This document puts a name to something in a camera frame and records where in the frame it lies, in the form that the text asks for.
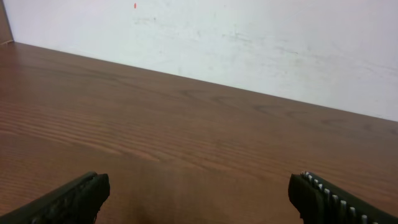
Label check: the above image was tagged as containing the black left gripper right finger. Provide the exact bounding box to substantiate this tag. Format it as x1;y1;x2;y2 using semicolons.
288;171;397;224

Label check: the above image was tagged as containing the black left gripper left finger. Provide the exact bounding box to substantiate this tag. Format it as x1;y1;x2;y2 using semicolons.
1;172;110;224

